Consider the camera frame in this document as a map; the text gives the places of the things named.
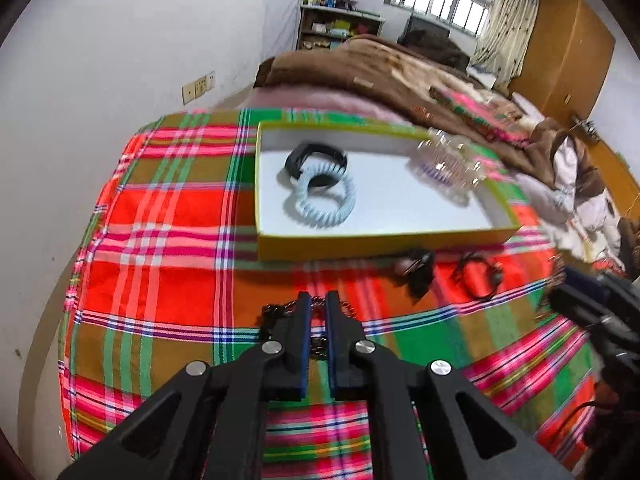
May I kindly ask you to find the beige wall socket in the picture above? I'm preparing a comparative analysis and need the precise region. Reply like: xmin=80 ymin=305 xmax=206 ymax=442
xmin=181 ymin=70 xmax=216 ymax=106

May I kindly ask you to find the pale blue spiral hair tie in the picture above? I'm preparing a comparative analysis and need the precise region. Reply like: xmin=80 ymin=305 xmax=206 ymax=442
xmin=281 ymin=157 xmax=358 ymax=229

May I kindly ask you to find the folded plaid cloth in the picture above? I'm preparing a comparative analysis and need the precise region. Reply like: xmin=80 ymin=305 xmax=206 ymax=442
xmin=430 ymin=85 xmax=539 ymax=146

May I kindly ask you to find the translucent beige hair claw clip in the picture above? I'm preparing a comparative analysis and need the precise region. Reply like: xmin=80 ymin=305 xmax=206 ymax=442
xmin=415 ymin=129 xmax=489 ymax=206

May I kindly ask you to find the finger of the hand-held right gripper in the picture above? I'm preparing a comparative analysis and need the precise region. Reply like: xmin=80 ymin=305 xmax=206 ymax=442
xmin=549 ymin=284 xmax=609 ymax=329
xmin=561 ymin=265 xmax=619 ymax=302

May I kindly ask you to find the white quilt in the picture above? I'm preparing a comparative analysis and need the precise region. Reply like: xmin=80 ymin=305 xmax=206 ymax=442
xmin=515 ymin=95 xmax=632 ymax=262

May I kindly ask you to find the wooden wardrobe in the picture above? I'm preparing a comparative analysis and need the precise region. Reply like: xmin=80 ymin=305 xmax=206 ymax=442
xmin=510 ymin=0 xmax=617 ymax=129

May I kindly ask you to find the black hair band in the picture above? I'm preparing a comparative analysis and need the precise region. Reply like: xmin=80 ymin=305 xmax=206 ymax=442
xmin=284 ymin=142 xmax=349 ymax=196

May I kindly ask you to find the black hair clip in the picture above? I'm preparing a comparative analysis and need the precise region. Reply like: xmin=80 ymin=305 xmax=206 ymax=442
xmin=397 ymin=247 xmax=436 ymax=304

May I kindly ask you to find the wooden shelf unit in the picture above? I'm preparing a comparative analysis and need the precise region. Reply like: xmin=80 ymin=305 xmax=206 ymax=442
xmin=298 ymin=4 xmax=386 ymax=51

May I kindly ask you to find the black hair tie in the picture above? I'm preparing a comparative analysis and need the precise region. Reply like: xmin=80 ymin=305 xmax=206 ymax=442
xmin=451 ymin=254 xmax=505 ymax=303

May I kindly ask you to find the red green plaid blanket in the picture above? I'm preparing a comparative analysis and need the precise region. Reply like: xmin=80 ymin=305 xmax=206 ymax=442
xmin=57 ymin=107 xmax=602 ymax=467

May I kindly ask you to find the wooden bedside cabinet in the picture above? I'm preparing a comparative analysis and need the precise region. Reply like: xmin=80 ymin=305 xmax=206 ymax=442
xmin=585 ymin=132 xmax=640 ymax=222

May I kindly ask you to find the yellow-green shallow cardboard box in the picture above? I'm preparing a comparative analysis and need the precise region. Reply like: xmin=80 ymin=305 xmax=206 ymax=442
xmin=254 ymin=120 xmax=522 ymax=263

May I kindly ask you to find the patterned curtain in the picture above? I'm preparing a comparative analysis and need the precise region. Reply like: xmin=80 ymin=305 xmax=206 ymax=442
xmin=472 ymin=0 xmax=544 ymax=86

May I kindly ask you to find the brown fleece blanket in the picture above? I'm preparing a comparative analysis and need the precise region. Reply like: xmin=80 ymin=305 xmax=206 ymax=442
xmin=252 ymin=34 xmax=601 ymax=196

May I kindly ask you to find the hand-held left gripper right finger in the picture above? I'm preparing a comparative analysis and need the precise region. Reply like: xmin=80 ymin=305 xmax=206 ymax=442
xmin=326 ymin=290 xmax=576 ymax=480

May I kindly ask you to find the dark metal chain bracelet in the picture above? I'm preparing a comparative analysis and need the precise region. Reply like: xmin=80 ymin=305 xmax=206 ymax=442
xmin=257 ymin=296 xmax=357 ymax=361

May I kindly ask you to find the purple spiral hair tie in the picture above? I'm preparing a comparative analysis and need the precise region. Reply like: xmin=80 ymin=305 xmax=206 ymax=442
xmin=422 ymin=160 xmax=451 ymax=186

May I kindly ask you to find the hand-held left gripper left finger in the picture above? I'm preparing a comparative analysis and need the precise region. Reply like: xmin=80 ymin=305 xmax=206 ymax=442
xmin=57 ymin=291 xmax=313 ymax=480

